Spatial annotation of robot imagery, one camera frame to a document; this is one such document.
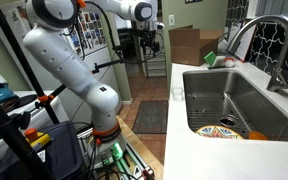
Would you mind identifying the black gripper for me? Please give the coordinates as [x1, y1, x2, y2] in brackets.
[137, 21, 165, 54]

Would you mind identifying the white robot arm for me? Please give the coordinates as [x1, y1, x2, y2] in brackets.
[23, 0, 160, 144]

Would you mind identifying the robot base controller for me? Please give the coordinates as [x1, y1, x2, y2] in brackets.
[77, 129, 155, 180]

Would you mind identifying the cardboard box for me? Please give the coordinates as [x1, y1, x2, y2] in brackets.
[169, 25, 223, 66]

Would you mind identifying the clear plastic cup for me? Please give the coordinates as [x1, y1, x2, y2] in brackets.
[171, 87, 183, 102]

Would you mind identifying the green sponge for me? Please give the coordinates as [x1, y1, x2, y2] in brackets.
[204, 51, 216, 66]

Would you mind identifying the patterned floor rug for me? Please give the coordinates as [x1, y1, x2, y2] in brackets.
[132, 100, 168, 134]

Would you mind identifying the white sponge holder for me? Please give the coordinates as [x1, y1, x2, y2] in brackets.
[210, 56, 235, 69]

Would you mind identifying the white refrigerator with photos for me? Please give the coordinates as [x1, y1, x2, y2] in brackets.
[0, 0, 119, 131]

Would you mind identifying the stainless steel sink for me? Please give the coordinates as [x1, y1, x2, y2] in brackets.
[183, 70, 288, 141]

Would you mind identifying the colourful patterned plate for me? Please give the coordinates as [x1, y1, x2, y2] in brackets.
[195, 125, 242, 139]

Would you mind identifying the orange object in sink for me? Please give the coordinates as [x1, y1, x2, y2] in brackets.
[248, 131, 267, 140]

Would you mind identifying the black storage bin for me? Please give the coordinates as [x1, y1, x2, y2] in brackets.
[0, 122, 85, 180]

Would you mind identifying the emergency stop button box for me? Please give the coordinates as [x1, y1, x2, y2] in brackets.
[24, 128, 51, 148]

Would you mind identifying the blue tool on counter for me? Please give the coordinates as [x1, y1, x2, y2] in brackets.
[0, 82, 19, 106]

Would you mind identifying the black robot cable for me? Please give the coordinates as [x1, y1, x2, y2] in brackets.
[83, 0, 158, 66]

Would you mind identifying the black camera tripod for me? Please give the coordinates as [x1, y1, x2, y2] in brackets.
[0, 8, 125, 180]

